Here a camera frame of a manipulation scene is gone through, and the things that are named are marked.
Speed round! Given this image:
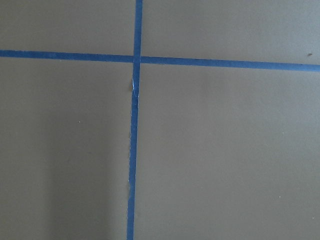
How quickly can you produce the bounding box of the blue tape horizontal strip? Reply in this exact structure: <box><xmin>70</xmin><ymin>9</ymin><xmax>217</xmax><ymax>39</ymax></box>
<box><xmin>0</xmin><ymin>49</ymin><xmax>320</xmax><ymax>72</ymax></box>

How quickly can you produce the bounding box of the brown paper table cover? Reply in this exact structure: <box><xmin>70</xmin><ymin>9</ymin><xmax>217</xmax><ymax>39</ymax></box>
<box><xmin>0</xmin><ymin>0</ymin><xmax>320</xmax><ymax>240</ymax></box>

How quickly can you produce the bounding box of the blue tape vertical strip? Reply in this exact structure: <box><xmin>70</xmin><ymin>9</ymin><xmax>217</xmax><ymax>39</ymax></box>
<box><xmin>126</xmin><ymin>0</ymin><xmax>143</xmax><ymax>240</ymax></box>

